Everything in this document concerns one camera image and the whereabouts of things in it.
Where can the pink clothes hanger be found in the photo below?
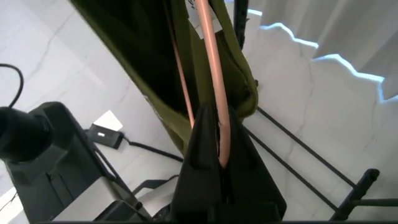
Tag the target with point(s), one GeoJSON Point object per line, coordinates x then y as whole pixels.
{"type": "Point", "coordinates": [214, 62]}

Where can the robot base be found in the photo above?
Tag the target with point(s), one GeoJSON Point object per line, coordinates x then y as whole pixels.
{"type": "Point", "coordinates": [56, 174]}

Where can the green shirt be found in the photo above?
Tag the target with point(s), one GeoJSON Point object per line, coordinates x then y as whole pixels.
{"type": "Point", "coordinates": [140, 46]}

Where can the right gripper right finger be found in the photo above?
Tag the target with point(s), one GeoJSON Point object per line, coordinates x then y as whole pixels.
{"type": "Point", "coordinates": [248, 180]}

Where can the black clothes rack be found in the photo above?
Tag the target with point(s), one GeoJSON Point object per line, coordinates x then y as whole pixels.
{"type": "Point", "coordinates": [241, 21]}

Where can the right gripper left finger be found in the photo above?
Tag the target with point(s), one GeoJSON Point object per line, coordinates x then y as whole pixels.
{"type": "Point", "coordinates": [199, 174]}

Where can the white curtain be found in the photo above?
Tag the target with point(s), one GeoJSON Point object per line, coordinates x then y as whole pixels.
{"type": "Point", "coordinates": [342, 25]}

